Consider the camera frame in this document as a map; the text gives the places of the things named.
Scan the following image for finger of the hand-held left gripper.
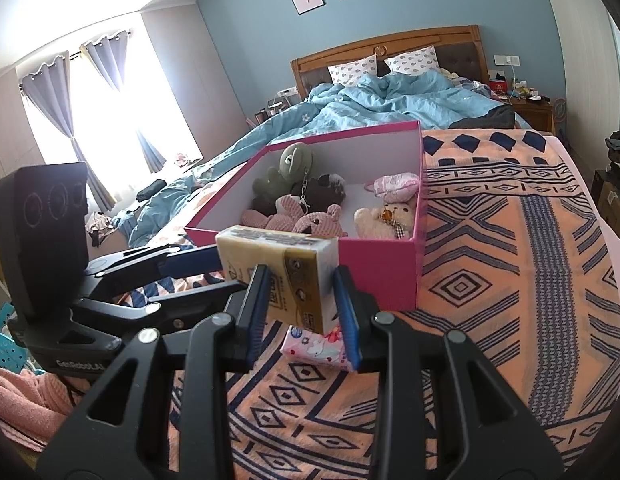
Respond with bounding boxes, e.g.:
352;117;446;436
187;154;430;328
76;279;251;333
84;244;223;290

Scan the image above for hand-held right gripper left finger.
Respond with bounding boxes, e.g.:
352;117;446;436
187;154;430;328
37;264;271;480

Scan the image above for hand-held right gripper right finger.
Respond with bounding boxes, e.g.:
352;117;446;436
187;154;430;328
332;266;566;480

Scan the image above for pink cardboard box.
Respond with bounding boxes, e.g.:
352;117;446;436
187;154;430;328
184;120;425;313

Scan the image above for yellow tissue pack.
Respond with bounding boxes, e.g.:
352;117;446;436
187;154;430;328
216;226;341;336

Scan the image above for green frog plush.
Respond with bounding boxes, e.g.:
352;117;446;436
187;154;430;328
253;142;315;201

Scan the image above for person's left forearm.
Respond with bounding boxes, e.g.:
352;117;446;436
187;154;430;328
0;364;93;448

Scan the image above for cartoon print tissue pack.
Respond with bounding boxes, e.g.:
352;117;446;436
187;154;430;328
281;325;351;372

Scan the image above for pink knitted bear plush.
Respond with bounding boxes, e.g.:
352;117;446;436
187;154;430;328
241;194;311;233
295;204;347;239

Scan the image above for white bear plush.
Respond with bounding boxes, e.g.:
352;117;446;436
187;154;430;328
354;201;415;241

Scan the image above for teal plastic basket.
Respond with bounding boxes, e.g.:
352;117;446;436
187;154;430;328
0;305;45;376

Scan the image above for dark brown plush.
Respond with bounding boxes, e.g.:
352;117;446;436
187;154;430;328
252;172;347;213

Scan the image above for blue grey curtain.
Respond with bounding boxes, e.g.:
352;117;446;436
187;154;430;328
20;57;115;213
82;34;167;173

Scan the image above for pink fabric pouch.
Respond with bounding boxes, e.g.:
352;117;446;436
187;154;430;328
366;172;421;203

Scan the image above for orange patterned blanket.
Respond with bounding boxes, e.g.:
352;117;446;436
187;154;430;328
114;129;620;480

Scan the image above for row of cosmetic bottles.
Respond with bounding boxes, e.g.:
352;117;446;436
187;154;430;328
255;102;285;123

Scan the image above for light blue duvet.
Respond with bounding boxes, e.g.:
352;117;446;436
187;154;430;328
112;70;516;248

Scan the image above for dark grey cloth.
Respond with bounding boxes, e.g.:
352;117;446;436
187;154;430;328
450;104;516;131

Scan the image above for white patterned pillow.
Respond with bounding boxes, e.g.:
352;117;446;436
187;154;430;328
385;46;438;75
327;56;379;86

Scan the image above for wooden nightstand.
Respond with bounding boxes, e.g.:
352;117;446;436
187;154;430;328
510;97;555;133

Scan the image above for wooden bed headboard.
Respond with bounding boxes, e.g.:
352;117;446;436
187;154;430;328
290;25;491;101

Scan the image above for brown cabinet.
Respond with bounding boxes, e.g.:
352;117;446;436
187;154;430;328
590;170;620;248

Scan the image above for pile of dark clothes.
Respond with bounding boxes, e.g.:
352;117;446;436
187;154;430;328
605;120;620;176

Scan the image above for metal keychain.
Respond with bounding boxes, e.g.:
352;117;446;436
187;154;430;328
297;170;314;212

